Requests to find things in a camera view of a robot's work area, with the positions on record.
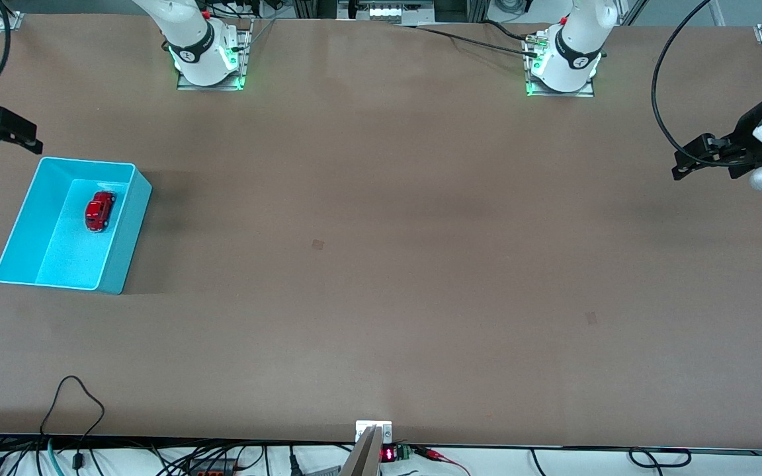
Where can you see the red beetle toy car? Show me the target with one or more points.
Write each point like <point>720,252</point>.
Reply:
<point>98,211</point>

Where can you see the grey metal bar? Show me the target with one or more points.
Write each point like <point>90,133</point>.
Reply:
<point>362,463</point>

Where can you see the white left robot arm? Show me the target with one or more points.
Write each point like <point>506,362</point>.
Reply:
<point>573,46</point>

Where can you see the red LED display module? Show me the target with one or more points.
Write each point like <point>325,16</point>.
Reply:
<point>387,454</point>

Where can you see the blue plastic box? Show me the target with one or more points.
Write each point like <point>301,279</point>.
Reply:
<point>63,258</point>

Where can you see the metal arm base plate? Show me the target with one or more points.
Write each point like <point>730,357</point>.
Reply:
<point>209,86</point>
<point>579,93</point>

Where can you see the white LED light fixture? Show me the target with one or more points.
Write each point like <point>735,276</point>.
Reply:
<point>387,11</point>

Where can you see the green terminal block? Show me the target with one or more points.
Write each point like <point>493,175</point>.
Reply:
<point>404,452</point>

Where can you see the orange power strip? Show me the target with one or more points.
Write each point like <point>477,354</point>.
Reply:
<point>212,468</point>

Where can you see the small metal bracket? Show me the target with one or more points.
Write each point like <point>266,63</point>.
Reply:
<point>364,428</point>

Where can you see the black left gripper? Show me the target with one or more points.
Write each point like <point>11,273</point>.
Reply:
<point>747,133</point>

